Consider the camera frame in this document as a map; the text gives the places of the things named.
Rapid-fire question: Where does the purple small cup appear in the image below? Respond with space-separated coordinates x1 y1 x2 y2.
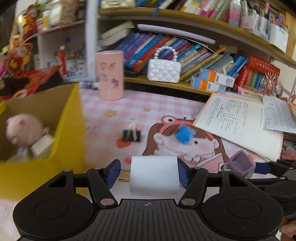
223 150 256 179

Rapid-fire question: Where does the white paper roll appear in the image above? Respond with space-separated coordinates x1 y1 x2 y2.
129 156 180 196

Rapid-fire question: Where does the white foam block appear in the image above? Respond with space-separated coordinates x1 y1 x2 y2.
31 133 54 158

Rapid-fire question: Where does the white staples box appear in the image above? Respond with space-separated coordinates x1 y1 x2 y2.
8 147 31 163

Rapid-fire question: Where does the pink plush pig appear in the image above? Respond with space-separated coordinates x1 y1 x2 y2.
6 113 44 147

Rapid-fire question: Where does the blue crumpled object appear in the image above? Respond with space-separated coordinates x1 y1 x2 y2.
175 126 196 145

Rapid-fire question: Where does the white paper sheet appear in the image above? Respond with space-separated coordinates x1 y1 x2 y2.
261 95 295 133

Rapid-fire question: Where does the black binder clip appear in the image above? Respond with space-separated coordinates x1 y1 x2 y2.
121 118 141 142

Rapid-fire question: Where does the open white booklet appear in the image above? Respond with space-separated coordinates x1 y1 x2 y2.
193 93 283 162

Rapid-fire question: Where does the yellow cardboard box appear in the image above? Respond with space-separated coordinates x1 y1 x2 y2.
1 84 85 200

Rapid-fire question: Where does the orange white medicine box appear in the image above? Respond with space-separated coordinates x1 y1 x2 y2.
199 69 235 87

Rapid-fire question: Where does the red dictionary book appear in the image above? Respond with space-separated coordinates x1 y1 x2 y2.
247 55 280 76

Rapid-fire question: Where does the white quilted mini handbag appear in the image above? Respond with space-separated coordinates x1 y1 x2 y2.
147 46 181 83

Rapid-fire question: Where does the pink cartoon box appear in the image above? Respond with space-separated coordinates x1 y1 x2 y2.
95 50 124 101

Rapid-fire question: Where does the wooden bookshelf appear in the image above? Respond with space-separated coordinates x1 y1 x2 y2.
97 0 296 96

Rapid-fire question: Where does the red gold festive decoration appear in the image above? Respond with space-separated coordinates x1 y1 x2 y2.
4 4 37 75

